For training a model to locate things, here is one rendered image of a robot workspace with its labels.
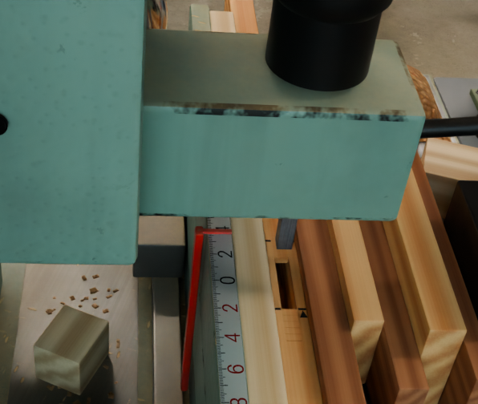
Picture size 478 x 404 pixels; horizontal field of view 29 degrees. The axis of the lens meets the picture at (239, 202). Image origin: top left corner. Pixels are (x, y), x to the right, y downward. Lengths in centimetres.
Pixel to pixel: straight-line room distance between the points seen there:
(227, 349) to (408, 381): 9
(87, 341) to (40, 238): 21
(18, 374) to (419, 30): 221
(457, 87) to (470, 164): 82
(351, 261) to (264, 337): 7
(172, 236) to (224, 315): 20
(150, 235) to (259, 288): 18
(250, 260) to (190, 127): 12
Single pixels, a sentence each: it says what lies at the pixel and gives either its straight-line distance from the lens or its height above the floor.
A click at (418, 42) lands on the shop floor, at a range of 268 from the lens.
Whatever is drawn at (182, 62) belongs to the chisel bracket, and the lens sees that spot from 45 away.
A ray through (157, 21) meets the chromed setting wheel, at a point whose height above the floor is 103.
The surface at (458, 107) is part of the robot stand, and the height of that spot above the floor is 55.
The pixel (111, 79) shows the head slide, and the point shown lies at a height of 111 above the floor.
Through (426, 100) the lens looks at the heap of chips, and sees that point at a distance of 72.
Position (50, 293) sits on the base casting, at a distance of 70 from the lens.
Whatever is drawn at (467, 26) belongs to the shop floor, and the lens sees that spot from 282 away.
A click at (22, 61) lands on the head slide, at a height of 111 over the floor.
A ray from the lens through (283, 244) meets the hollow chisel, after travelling 53.
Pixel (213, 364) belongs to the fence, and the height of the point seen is 95.
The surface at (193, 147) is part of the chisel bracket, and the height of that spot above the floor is 105.
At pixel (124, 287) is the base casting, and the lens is 70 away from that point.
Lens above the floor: 131
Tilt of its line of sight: 41 degrees down
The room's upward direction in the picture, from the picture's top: 8 degrees clockwise
